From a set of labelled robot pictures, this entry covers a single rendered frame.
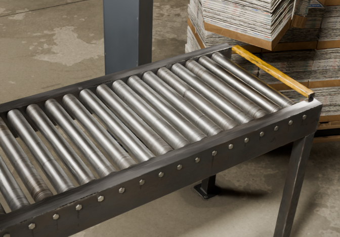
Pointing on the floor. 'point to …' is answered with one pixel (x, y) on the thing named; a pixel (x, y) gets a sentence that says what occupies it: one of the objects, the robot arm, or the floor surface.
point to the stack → (288, 55)
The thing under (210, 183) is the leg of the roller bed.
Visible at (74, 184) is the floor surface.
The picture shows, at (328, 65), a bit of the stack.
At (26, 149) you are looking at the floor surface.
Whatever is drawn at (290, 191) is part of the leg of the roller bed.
